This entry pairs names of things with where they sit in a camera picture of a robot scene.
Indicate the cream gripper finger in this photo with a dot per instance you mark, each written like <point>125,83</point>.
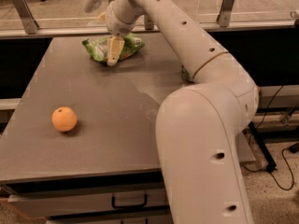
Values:
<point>115,46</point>

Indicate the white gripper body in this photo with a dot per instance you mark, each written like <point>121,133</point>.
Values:
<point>117,26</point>

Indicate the green rice chip bag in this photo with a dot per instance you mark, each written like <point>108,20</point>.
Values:
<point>97,48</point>

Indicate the orange fruit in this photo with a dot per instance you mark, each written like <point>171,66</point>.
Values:
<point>64,119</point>

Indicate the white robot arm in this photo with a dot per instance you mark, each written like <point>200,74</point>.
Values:
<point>197,126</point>

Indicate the green soda can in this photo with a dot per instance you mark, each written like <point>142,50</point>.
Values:
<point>184,74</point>

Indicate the grey cabinet top drawer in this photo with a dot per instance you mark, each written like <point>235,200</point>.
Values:
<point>50,205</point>

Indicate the grey cabinet drawer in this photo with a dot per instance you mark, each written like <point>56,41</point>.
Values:
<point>114,219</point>
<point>50,205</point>

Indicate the grey cabinet lower drawer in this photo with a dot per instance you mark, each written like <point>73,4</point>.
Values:
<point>114,219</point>

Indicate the black table leg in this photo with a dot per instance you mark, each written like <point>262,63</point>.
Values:
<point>271,165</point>

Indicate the middle metal railing bracket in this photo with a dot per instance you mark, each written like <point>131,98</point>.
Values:
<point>148,23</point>

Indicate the metal railing bracket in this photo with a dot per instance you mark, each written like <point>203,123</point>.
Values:
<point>28,21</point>
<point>148,23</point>
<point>224,17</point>

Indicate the left metal railing bracket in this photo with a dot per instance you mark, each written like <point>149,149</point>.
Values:
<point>28,21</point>

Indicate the right metal railing bracket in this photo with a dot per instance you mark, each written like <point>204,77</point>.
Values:
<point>224,17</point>

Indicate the black drawer handle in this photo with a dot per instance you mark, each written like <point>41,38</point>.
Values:
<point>129,202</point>

